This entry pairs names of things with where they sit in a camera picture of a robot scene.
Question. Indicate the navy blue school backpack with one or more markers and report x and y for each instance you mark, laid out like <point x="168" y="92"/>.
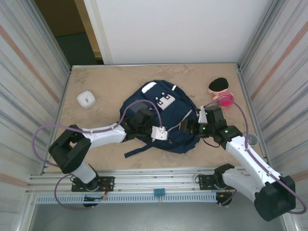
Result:
<point x="178" y="142"/>

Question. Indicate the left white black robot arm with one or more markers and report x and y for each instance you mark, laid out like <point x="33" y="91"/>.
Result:
<point x="106" y="137"/>

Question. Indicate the plush doll pink striped shirt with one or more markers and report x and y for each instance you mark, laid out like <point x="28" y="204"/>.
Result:
<point x="221" y="84"/>

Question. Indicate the small grey cup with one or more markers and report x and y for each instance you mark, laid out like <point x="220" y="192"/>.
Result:
<point x="253" y="140"/>

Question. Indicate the small white square box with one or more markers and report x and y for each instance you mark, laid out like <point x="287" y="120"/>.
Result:
<point x="85" y="98"/>

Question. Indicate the blue terminal clip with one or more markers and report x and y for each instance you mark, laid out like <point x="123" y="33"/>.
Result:
<point x="159" y="192"/>

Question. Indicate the base wiring bundle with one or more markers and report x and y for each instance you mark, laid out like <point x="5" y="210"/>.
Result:
<point x="225" y="196"/>
<point x="104" y="192"/>

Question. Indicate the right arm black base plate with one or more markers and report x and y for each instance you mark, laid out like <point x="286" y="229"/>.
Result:
<point x="204" y="181"/>

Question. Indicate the aluminium rail frame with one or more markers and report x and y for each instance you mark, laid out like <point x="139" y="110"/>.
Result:
<point x="156" y="178"/>

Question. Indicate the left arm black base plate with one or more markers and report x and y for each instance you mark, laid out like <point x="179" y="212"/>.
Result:
<point x="108" y="183"/>

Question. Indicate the white door frame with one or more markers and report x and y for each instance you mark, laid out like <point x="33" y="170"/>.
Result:
<point x="96" y="24"/>

